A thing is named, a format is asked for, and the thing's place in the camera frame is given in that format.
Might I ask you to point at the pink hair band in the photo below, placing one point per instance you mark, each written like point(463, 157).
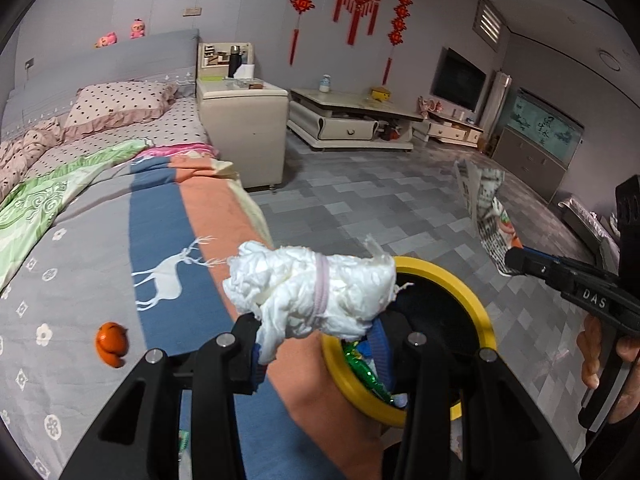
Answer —
point(324, 290)

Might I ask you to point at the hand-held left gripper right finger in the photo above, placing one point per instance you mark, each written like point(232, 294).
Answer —
point(382, 355)

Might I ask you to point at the yellow box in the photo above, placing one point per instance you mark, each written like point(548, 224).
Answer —
point(380, 94)

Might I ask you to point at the small white bottle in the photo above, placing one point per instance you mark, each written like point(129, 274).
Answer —
point(325, 84)

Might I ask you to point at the dotted pink pillow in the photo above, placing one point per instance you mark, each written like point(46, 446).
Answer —
point(120, 105)

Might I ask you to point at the grey fish tank cabinet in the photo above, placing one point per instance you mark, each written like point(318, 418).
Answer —
point(530, 165)

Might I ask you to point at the white tissue box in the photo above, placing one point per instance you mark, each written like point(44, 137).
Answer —
point(247, 72)

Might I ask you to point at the black thermos bottle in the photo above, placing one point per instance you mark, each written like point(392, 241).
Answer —
point(235, 62)

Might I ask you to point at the red item under cabinet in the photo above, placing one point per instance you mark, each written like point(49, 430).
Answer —
point(392, 132)

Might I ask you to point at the grey sofa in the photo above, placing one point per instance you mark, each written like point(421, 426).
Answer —
point(587, 225)

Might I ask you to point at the cream nightstand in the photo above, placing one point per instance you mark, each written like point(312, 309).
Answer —
point(245, 130)

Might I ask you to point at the yellow bin with black liner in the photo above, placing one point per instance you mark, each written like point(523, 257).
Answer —
point(450, 275)

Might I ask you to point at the white standing air conditioner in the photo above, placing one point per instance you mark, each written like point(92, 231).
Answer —
point(500, 105)

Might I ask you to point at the pink figurine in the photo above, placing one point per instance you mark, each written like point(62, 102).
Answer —
point(429, 106)

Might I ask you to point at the orange toy ball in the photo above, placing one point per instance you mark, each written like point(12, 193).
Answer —
point(111, 342)

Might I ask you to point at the cream low television cabinet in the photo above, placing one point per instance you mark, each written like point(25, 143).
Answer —
point(340, 125)

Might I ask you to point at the person's right hand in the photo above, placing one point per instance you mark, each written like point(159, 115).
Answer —
point(589, 355)

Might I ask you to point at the grey bed headboard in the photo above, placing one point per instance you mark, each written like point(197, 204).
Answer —
point(100, 60)

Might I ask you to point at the small cream drawer cabinet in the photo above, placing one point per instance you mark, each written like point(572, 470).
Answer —
point(450, 131)

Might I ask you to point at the pink dotted quilt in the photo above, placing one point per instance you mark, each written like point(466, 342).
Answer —
point(25, 155)

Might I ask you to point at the wall switch panel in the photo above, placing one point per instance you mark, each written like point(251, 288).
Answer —
point(192, 10)

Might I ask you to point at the louvred wall vent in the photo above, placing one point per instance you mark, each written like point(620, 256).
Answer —
point(487, 25)

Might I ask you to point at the pink plush toy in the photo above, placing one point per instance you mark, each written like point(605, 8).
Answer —
point(137, 29)
point(106, 41)

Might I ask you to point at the glass fish tank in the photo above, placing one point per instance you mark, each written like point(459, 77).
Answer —
point(545, 125)

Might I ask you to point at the green patterned blanket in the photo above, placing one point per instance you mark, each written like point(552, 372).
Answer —
point(50, 195)

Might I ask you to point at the person's dark clothing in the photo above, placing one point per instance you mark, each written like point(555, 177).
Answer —
point(615, 455)

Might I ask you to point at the black wall television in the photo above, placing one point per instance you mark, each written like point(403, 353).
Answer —
point(457, 80)

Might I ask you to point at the green snack wrapper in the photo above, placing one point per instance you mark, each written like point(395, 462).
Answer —
point(367, 372)

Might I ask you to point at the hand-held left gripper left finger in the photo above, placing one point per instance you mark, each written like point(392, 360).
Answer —
point(259, 372)

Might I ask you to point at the white dotted bedsheet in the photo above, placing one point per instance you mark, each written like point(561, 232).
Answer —
point(175, 125)

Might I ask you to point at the white tissue wad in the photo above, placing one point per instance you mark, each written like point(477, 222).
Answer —
point(280, 285)

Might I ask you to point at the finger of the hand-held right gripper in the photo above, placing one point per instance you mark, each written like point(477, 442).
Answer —
point(530, 262)

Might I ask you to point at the grey floral deer blanket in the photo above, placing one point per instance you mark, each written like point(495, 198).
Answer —
point(100, 270)

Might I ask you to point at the bright pink cloth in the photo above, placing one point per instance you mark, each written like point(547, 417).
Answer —
point(180, 150)

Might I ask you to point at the round ceiling lamp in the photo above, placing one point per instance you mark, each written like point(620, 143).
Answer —
point(610, 60)

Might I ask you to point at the printed paper packet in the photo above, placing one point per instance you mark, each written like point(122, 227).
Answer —
point(487, 210)

